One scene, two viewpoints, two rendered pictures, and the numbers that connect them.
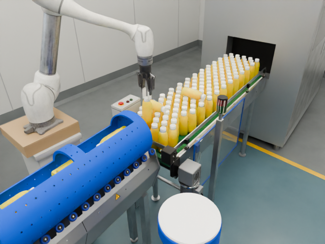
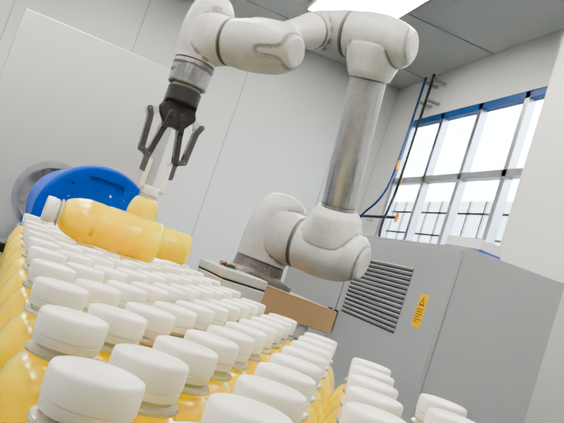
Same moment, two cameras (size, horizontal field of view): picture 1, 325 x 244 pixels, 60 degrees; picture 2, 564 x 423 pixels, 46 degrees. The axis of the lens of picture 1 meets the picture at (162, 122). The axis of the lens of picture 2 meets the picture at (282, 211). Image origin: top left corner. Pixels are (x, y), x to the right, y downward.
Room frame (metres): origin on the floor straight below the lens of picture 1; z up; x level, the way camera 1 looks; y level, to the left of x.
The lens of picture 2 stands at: (2.58, -0.99, 1.14)
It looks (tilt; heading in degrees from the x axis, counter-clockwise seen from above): 4 degrees up; 121
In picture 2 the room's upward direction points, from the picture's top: 18 degrees clockwise
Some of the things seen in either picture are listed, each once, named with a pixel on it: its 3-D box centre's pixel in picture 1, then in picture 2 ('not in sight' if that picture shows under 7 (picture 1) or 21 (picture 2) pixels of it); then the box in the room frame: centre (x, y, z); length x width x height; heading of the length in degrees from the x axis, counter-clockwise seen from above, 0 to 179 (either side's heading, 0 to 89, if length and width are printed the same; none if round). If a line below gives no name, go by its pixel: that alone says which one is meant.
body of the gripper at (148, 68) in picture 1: (145, 70); (179, 108); (1.59, 0.10, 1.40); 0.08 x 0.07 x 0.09; 53
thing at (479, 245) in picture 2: not in sight; (472, 248); (1.77, 2.02, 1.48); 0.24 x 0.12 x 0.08; 144
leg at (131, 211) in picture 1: (131, 214); not in sight; (1.40, 0.25, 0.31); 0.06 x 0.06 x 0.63; 52
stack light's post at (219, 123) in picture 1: (213, 181); not in sight; (1.50, -0.37, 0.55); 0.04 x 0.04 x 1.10; 52
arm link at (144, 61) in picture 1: (144, 59); (190, 76); (1.59, 0.10, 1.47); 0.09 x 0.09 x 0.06
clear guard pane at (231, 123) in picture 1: (219, 144); not in sight; (1.75, -0.45, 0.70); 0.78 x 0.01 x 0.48; 142
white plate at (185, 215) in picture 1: (189, 217); not in sight; (0.81, -0.11, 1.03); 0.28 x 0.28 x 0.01
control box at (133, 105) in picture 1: (126, 107); (226, 289); (1.75, 0.26, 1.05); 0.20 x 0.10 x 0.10; 142
